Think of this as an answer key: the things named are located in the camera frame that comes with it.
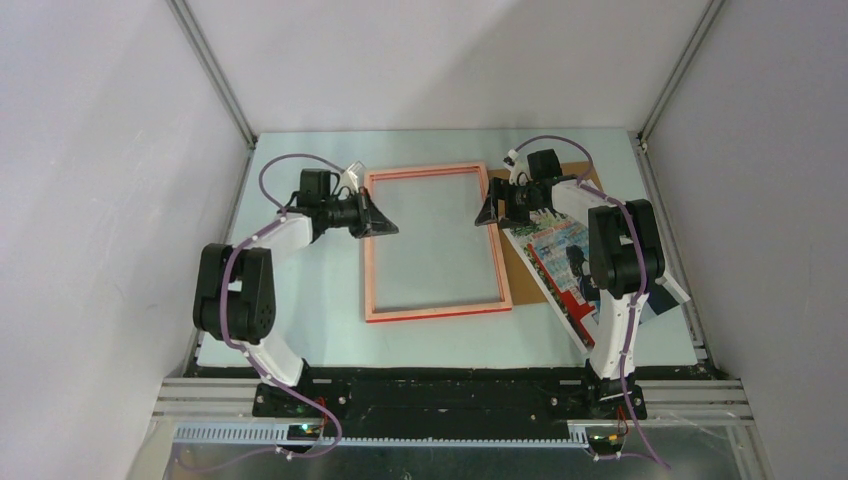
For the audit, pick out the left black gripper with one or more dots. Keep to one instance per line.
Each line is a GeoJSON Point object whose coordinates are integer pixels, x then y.
{"type": "Point", "coordinates": [370, 220]}

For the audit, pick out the brown cardboard backing board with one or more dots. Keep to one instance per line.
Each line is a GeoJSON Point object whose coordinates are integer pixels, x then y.
{"type": "Point", "coordinates": [523, 287]}

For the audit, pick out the aluminium front rail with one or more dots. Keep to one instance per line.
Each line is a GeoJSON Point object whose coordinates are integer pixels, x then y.
{"type": "Point", "coordinates": [220, 410]}

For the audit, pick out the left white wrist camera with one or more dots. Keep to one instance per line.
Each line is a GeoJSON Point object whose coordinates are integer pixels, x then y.
{"type": "Point", "coordinates": [353, 176]}

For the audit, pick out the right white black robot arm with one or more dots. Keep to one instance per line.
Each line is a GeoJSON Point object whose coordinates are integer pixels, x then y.
{"type": "Point", "coordinates": [625, 254]}

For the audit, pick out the orange wooden picture frame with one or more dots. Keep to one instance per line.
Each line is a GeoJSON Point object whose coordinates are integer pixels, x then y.
{"type": "Point", "coordinates": [504, 304]}

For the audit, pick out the colourful printed photo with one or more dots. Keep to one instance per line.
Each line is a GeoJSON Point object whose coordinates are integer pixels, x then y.
{"type": "Point", "coordinates": [553, 248]}

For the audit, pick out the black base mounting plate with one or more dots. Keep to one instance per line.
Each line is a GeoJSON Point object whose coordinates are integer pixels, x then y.
{"type": "Point", "coordinates": [450, 404]}

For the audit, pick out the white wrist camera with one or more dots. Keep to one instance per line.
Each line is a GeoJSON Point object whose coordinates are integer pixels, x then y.
{"type": "Point", "coordinates": [353, 176]}
{"type": "Point", "coordinates": [518, 168]}

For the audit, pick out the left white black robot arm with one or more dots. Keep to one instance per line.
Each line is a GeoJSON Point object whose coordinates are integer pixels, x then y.
{"type": "Point", "coordinates": [235, 296]}

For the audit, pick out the clear acrylic sheet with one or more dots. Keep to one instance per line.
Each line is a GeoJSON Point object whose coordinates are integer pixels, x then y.
{"type": "Point", "coordinates": [439, 257]}

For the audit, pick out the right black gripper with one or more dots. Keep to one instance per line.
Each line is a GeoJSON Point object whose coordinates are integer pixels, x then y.
{"type": "Point", "coordinates": [501, 189]}

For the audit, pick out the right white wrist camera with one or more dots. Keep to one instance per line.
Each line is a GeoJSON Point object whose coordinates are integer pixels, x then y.
{"type": "Point", "coordinates": [518, 168]}

